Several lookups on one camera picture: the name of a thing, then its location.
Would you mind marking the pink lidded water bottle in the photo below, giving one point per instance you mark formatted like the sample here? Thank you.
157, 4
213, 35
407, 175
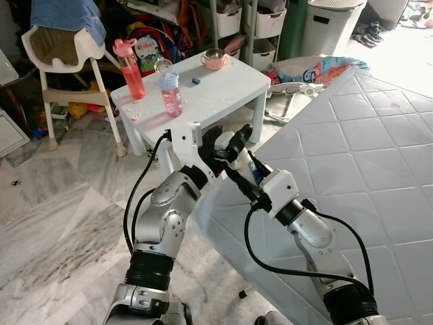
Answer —
132, 78

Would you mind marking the white laundry basket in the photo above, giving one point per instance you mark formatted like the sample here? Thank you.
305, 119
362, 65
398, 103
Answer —
331, 27

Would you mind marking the yellow toy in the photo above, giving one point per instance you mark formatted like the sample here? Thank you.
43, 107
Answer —
88, 108

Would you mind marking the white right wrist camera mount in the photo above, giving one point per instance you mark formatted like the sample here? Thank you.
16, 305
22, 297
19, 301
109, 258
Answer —
281, 191

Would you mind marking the colourful baby bouncer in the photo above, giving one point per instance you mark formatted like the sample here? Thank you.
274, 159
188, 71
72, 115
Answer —
318, 71

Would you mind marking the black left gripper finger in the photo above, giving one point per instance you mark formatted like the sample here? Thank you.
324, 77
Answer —
241, 141
214, 141

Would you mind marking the white plastic table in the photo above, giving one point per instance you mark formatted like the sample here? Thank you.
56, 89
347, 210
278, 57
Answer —
223, 84

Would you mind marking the rack with white bins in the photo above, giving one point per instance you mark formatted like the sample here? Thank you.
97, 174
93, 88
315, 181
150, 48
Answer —
267, 24

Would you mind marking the white high chair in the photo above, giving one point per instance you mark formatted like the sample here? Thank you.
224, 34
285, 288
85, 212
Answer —
64, 54

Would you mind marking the colourful backpack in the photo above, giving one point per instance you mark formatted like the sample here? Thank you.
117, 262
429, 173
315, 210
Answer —
152, 44

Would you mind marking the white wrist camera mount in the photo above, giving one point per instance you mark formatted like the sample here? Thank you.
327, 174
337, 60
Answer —
184, 142
281, 191

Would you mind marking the pink bottle with blue lid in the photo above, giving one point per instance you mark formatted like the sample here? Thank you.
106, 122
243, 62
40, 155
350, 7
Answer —
170, 98

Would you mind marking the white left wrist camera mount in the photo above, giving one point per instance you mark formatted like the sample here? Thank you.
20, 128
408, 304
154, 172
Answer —
184, 142

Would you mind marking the green bin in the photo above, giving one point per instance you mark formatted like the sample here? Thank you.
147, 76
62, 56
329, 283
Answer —
292, 27

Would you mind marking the white bottle with blue label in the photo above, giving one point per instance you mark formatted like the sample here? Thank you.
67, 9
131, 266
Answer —
256, 172

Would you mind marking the white fridge door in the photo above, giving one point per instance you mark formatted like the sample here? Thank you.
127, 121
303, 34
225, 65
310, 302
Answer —
352, 169

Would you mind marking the blue cloth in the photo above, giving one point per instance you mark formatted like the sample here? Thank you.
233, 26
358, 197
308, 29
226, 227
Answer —
67, 17

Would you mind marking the pink cup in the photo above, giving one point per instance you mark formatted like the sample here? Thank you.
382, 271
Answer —
215, 62

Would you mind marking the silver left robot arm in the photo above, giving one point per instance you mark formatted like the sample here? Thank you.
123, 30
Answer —
166, 203

